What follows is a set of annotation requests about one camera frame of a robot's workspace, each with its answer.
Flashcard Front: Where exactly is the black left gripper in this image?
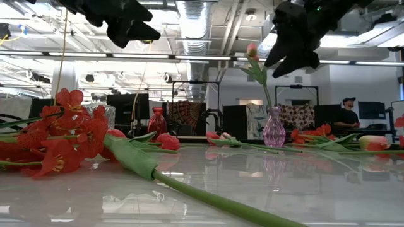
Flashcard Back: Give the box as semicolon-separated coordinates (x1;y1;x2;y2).
58;0;162;49

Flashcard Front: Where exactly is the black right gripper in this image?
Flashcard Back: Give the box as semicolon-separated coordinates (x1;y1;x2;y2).
265;1;320;79

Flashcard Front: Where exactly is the pink artificial tulip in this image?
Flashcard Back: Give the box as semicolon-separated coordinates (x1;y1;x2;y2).
241;43;275;110
220;132;285;154
252;55;274;110
358;134;392;152

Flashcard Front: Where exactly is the purple glass vase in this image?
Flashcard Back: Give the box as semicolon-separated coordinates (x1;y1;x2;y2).
262;106;287;148

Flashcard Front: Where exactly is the clear glass vase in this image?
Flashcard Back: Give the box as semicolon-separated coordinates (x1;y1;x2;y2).
82;92;116;130

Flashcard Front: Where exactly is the red glass vase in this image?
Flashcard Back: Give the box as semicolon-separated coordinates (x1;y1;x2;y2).
147;107;167;139

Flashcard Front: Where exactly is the floral patterned cloth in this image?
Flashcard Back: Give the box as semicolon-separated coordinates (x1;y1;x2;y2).
279;103;316;131

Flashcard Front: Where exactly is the black partition panel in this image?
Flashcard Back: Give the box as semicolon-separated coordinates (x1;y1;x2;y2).
223;105;248;141
314;103;343;136

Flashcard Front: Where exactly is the black computer monitor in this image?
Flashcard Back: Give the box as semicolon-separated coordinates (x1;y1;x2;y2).
106;93;150;129

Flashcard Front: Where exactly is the red small-blossom flower bunch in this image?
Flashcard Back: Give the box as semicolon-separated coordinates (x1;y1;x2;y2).
290;123;360;151
0;88;110;180

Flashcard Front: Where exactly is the person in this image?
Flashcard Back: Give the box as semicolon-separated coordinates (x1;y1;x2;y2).
333;96;360;129

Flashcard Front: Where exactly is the mandala print tapestry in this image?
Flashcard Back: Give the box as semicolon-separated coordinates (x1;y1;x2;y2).
168;101;203;131

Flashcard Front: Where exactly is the black metal stand frame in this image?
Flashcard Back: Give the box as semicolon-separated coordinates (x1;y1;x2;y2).
172;81;221;136
275;84;319;107

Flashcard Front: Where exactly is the long ceiling light rail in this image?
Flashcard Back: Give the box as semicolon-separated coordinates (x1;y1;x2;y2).
0;50;404;67

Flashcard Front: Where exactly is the silver ceiling ventilation duct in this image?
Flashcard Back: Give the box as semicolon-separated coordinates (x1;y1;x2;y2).
175;0;211;102

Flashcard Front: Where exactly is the yellow power cable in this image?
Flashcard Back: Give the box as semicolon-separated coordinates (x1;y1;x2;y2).
53;9;69;107

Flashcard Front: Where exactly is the dark wall monitor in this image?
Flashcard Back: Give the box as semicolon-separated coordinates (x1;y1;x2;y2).
358;101;386;120

